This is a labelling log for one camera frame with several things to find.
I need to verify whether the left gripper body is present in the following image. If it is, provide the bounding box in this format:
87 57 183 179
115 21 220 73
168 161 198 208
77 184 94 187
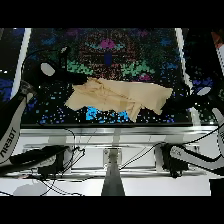
64 72 90 86

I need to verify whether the black cable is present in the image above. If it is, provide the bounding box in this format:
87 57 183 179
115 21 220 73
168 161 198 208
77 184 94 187
20 49 62 84
30 127 87 197
118 125 224 170

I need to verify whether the beige garment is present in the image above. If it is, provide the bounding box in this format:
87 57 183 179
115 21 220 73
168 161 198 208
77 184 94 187
64 76 174 123

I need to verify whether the silver frame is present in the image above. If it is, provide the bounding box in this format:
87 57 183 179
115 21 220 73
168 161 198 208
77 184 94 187
19 124 222 197

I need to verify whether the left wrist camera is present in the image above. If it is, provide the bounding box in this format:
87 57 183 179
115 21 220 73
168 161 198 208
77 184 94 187
58 46 71 72

